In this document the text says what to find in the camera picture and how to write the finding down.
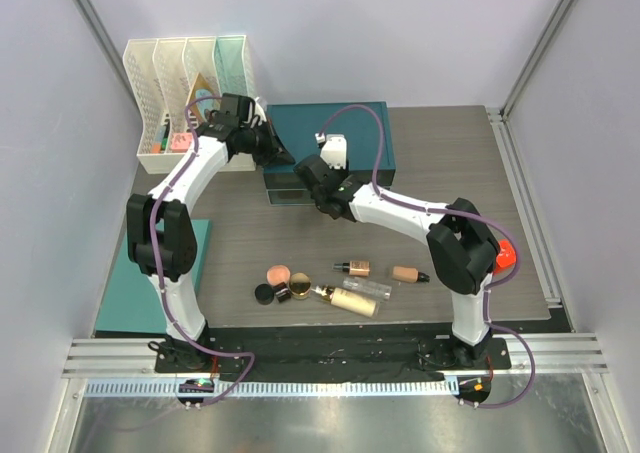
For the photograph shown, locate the orange green markers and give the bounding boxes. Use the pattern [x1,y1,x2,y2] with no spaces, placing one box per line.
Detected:
[150,117,171,154]

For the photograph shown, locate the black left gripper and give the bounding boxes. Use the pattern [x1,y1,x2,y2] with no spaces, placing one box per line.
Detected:
[241,119,295,170]

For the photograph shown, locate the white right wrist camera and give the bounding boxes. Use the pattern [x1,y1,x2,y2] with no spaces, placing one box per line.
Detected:
[315,133,348,170]

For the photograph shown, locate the pink eraser block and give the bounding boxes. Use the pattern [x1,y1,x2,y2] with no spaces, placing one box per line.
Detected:
[168,132,193,153]

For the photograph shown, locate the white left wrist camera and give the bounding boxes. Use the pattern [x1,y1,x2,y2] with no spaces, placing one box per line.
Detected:
[248,97,268,128]

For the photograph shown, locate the triangular gold teal card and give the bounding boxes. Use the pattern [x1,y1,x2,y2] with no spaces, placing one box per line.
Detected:
[186,73,219,126]

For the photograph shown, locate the BB cream pump bottle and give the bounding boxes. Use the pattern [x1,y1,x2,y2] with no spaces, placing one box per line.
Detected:
[332,260,371,277]

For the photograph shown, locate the beige foundation tube black cap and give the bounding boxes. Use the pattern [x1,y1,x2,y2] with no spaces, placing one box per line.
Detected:
[392,266,430,284]

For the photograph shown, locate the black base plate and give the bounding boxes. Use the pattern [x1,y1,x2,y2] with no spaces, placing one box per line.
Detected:
[149,323,511,382]

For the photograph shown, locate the small black jar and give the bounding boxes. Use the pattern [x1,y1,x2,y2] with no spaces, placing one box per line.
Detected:
[273,282,292,303]

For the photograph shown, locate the teal drawer cabinet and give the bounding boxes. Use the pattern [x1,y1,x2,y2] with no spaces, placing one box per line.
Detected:
[267,101,396,189]

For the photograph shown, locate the clear plastic bottle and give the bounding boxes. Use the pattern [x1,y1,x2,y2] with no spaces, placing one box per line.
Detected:
[342,277,392,301]

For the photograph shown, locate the black round lid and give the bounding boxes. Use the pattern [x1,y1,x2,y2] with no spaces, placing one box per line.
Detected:
[254,283,275,305]

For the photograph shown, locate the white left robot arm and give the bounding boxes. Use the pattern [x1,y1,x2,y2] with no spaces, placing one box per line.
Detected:
[126,93,294,372]

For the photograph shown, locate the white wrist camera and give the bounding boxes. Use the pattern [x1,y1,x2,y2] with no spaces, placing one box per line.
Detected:
[315,133,348,170]
[248,97,268,128]

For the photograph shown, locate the gold round compact jar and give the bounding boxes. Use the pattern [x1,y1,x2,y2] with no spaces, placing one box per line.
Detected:
[288,272,311,300]

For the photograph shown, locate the cream foundation bottle gold pump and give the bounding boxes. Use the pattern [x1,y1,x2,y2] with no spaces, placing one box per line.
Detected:
[310,286,379,318]

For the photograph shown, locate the orange cube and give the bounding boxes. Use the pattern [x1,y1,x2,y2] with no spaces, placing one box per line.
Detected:
[494,239,517,275]

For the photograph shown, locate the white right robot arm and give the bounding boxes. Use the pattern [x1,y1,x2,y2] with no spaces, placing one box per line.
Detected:
[294,155,499,368]

